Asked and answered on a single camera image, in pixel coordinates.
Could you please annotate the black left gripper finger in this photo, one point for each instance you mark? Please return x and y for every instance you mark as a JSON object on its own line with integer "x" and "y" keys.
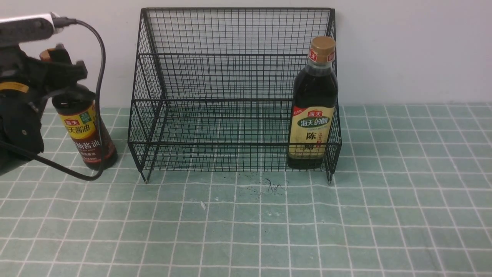
{"x": 62, "y": 75}
{"x": 75, "y": 98}

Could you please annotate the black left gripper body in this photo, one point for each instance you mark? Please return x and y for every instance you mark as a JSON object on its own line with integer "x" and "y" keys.
{"x": 21, "y": 99}

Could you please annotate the soy sauce bottle red cap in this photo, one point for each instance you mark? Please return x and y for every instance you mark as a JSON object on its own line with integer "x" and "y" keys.
{"x": 93, "y": 142}

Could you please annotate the vinegar bottle gold cap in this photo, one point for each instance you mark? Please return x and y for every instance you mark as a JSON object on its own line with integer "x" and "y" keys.
{"x": 315, "y": 94}

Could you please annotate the green checkered tablecloth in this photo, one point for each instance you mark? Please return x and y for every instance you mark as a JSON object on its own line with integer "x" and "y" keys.
{"x": 411, "y": 197}

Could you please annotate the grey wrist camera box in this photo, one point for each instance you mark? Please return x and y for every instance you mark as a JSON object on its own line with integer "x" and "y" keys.
{"x": 32, "y": 28}

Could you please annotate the black wire mesh shelf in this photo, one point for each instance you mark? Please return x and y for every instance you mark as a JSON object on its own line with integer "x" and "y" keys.
{"x": 213, "y": 86}

